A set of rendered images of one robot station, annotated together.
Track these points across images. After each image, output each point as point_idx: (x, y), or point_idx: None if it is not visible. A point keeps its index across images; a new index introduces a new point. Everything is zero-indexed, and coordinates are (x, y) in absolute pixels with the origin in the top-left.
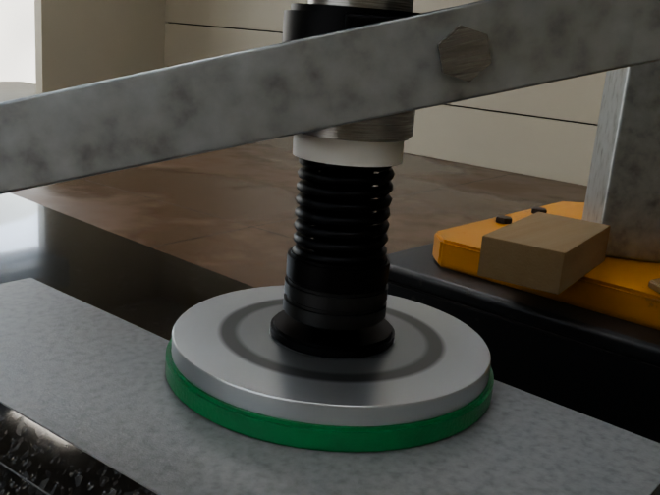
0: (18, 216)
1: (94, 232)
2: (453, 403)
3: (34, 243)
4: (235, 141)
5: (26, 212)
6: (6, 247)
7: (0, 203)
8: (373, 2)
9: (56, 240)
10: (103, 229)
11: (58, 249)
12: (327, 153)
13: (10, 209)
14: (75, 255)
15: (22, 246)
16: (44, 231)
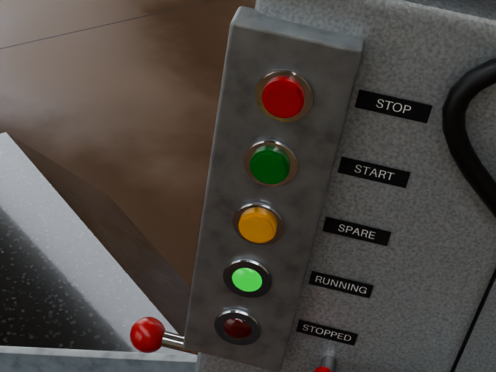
0: (86, 267)
1: (138, 300)
2: None
3: (98, 319)
4: None
5: (91, 260)
6: (80, 328)
7: (73, 240)
8: None
9: (112, 314)
10: (144, 294)
11: (114, 332)
12: None
13: (80, 253)
14: (124, 343)
15: (90, 324)
16: (104, 297)
